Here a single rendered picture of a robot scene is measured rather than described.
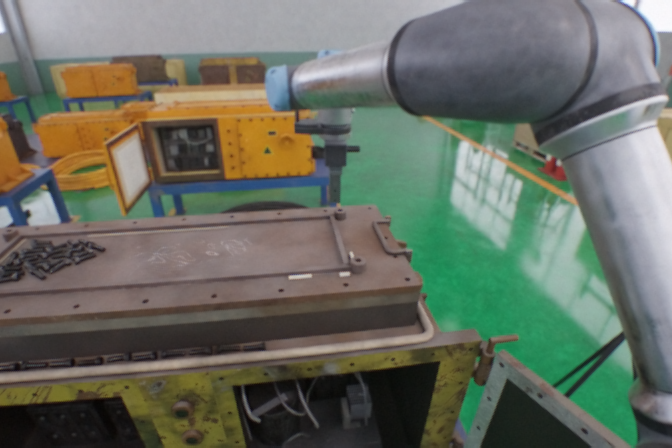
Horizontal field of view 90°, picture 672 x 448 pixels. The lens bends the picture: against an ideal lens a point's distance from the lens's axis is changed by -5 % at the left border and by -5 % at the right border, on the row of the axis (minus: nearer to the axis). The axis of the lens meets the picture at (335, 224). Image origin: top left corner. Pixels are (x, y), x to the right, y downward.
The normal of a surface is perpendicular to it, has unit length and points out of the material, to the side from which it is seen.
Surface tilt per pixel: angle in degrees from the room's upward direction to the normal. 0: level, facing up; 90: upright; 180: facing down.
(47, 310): 0
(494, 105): 124
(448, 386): 90
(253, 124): 90
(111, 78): 90
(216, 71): 90
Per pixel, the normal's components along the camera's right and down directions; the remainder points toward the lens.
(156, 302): 0.00, -0.88
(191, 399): 0.15, 0.48
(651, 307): -0.80, 0.19
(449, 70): -0.56, 0.43
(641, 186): -0.37, 0.02
